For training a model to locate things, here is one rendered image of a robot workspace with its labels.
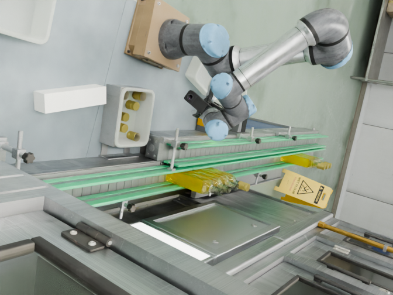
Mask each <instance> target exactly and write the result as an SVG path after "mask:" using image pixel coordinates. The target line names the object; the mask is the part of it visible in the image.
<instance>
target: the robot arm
mask: <svg viewBox="0 0 393 295"><path fill-rule="evenodd" d="M158 45H159V48H160V51H161V53H162V55H163V56H164V57H165V58H167V59H171V60H176V59H179V58H182V57H185V56H197V57H198V58H199V59H200V61H201V63H202V64H203V65H204V67H205V68H206V70H207V71H208V74H209V75H210V76H211V77H212V80H211V83H210V84H209V85H208V91H207V93H206V98H205V99H203V98H201V97H200V96H199V95H198V94H197V93H196V92H194V91H193V90H189V91H188V92H187V94H186V95H185V97H184V99H185V100H186V101H187V102H188V103H189V104H190V105H192V106H193V107H194V108H195V109H196V110H193V111H191V114H192V116H194V117H196V118H201V119H202V122H203V125H204V127H205V132H206V134H207V135H208V137H209V138H210V139H212V140H214V141H221V140H223V139H224V138H225V137H226V136H227V135H228V131H229V130H230V129H232V128H233V127H235V126H236V125H238V124H239V123H241V122H243V121H244V120H245V119H247V118H250V116H252V115H253V114H254V113H256V111H257V108H256V106H255V105H254V104H253V102H252V100H251V99H250V97H249V96H248V95H247V94H245V95H244V96H242V93H243V92H245V91H246V90H248V89H249V88H250V87H252V86H253V85H255V84H256V83H257V82H259V81H260V80H262V79H263V78H264V77H266V76H267V75H269V74H270V73H272V72H273V71H274V70H276V69H277V68H279V67H280V66H284V65H288V64H296V63H303V62H308V63H309V64H311V65H312V66H314V65H318V64H320V65H321V66H323V67H325V68H326V69H336V68H339V67H341V66H343V65H345V64H346V63H347V62H348V61H349V60H350V58H351V56H352V54H353V42H352V40H351V36H350V31H349V23H348V20H347V18H346V17H345V15H344V14H343V13H342V12H341V11H338V10H337V9H333V8H323V9H318V10H315V11H313V12H311V13H309V14H307V15H305V16H304V17H302V18H301V19H300V20H298V21H297V25H296V27H294V28H292V29H291V30H290V31H289V32H287V33H286V34H284V35H283V36H281V37H280V38H279V39H277V40H276V41H275V42H273V43H269V44H262V45H259V46H252V47H246V48H240V47H239V46H238V45H235V46H230V40H229V34H228V32H227V30H226V29H225V28H224V27H223V26H222V25H219V24H214V23H192V24H188V23H185V22H182V21H180V20H178V19H167V20H165V21H164V22H163V24H162V25H161V27H160V30H159V33H158ZM215 98H217V99H218V101H219V102H220V103H221V105H220V104H218V103H216V102H212V100H215ZM220 106H221V107H220Z"/></svg>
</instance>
